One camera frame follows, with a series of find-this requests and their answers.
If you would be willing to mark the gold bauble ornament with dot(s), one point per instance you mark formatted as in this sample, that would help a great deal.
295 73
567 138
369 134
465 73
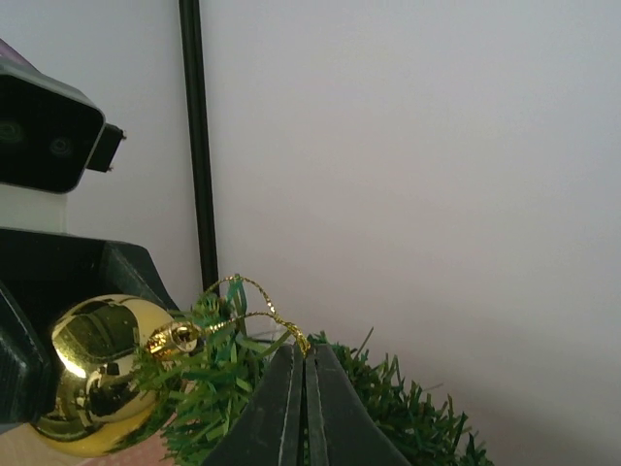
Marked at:
132 369

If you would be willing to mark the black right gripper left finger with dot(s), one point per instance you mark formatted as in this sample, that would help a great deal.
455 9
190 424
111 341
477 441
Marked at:
269 430

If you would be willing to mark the small green christmas tree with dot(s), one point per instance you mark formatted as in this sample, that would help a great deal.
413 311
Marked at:
423 432

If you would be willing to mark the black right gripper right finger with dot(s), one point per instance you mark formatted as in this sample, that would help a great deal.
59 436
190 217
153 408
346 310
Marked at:
341 432

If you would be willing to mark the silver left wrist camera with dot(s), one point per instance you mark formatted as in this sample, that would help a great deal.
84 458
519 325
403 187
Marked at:
51 133

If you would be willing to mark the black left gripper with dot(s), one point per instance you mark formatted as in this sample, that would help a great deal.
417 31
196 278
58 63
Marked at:
43 275

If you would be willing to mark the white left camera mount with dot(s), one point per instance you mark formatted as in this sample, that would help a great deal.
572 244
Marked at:
33 210

